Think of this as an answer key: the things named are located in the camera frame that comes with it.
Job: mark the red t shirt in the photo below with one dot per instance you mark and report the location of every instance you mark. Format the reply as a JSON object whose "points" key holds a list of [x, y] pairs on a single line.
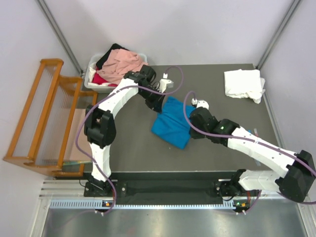
{"points": [[97, 79]]}

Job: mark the black t shirt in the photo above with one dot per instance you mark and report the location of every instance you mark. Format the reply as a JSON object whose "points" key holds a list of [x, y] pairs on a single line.
{"points": [[104, 58]]}

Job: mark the white plastic laundry bin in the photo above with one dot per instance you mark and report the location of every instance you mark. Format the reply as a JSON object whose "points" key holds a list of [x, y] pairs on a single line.
{"points": [[91, 71]]}

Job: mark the wooden drying rack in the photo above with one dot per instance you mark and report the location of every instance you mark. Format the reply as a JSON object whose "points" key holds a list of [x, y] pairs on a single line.
{"points": [[44, 138]]}

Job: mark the pink t shirt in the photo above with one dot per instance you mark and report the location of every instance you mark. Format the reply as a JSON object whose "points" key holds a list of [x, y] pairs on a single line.
{"points": [[119, 63]]}

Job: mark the folded white t shirts stack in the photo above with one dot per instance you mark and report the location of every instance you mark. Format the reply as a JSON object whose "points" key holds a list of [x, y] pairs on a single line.
{"points": [[244, 84]]}

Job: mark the blue t shirt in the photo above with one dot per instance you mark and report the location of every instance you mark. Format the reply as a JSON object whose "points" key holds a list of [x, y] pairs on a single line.
{"points": [[171, 125]]}

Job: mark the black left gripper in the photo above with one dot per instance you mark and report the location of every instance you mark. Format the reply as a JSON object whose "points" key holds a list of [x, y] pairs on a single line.
{"points": [[156, 103]]}

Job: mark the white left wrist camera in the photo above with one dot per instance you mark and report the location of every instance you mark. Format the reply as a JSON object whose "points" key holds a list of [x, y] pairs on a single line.
{"points": [[165, 83]]}

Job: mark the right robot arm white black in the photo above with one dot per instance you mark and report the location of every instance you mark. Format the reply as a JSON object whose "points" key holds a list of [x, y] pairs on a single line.
{"points": [[291, 174]]}

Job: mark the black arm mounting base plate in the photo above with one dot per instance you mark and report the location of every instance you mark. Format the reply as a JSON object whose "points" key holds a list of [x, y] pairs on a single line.
{"points": [[211, 183]]}

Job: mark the white slotted cable duct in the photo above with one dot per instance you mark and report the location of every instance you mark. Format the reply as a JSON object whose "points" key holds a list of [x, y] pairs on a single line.
{"points": [[104, 204]]}

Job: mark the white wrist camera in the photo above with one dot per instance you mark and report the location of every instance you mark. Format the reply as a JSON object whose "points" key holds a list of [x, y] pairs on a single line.
{"points": [[199, 104], [165, 83]]}

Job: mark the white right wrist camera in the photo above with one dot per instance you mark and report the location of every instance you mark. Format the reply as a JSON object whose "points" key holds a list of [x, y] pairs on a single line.
{"points": [[199, 104]]}

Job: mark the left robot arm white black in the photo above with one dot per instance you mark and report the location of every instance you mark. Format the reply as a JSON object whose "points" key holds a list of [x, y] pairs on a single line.
{"points": [[100, 128]]}

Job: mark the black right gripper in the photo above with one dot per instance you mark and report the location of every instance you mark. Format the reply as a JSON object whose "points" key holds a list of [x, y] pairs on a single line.
{"points": [[194, 135]]}

